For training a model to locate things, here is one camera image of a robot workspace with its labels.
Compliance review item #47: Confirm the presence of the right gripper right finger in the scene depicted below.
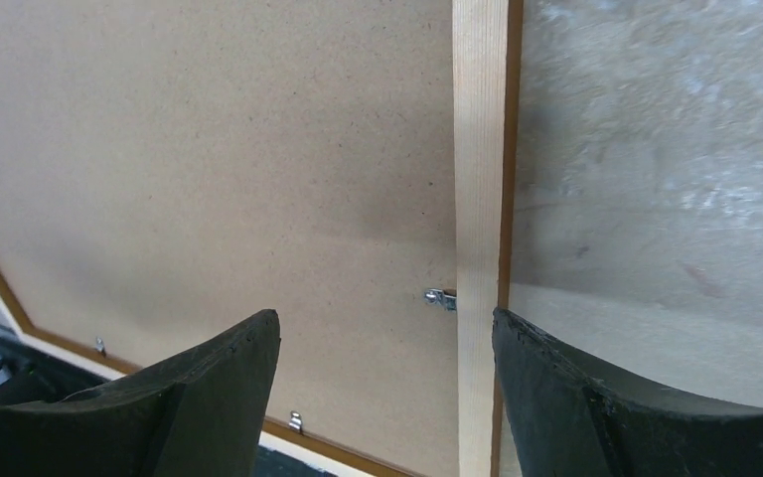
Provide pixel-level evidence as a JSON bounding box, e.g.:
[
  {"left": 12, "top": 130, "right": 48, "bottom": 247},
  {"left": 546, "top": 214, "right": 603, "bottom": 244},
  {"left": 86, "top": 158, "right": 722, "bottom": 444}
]
[{"left": 492, "top": 308, "right": 763, "bottom": 476}]

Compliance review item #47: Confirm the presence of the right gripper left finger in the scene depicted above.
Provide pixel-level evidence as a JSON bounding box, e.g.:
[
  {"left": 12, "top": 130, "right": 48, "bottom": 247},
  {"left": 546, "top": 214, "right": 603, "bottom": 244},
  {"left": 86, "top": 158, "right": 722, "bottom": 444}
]
[{"left": 0, "top": 309, "right": 283, "bottom": 477}]

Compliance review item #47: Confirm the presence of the brown backing board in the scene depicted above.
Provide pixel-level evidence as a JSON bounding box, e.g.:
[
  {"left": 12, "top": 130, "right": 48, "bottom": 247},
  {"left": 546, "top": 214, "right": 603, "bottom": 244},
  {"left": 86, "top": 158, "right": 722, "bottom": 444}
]
[{"left": 0, "top": 0, "right": 460, "bottom": 477}]

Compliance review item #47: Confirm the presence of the wooden picture frame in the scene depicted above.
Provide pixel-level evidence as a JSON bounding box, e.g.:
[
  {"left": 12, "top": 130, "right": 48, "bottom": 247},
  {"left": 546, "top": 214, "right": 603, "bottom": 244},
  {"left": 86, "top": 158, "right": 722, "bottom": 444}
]
[{"left": 0, "top": 0, "right": 525, "bottom": 477}]

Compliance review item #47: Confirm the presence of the metal turn clip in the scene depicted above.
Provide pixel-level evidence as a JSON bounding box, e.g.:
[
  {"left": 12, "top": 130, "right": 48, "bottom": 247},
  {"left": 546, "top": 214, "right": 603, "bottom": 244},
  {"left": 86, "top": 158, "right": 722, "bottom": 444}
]
[
  {"left": 94, "top": 337, "right": 107, "bottom": 357},
  {"left": 288, "top": 410, "right": 304, "bottom": 434},
  {"left": 423, "top": 288, "right": 457, "bottom": 312}
]

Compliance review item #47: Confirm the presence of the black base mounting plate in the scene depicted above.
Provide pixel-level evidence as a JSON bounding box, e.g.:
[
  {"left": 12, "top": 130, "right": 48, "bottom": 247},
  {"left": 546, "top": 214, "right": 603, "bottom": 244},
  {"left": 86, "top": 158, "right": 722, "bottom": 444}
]
[{"left": 0, "top": 309, "right": 330, "bottom": 477}]

